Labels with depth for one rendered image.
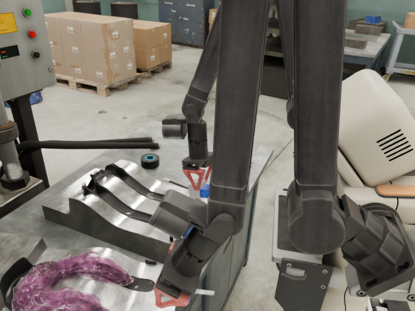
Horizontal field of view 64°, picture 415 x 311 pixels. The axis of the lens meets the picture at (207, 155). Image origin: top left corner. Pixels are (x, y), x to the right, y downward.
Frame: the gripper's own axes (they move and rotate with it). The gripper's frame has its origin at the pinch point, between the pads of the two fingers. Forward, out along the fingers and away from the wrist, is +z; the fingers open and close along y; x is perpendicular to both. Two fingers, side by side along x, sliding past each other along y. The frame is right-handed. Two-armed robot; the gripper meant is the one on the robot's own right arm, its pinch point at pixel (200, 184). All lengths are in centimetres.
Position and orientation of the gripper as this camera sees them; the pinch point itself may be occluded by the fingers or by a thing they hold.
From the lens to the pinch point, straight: 101.7
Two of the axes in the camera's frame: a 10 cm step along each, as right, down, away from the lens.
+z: 0.5, 9.4, 3.2
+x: 9.2, 0.9, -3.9
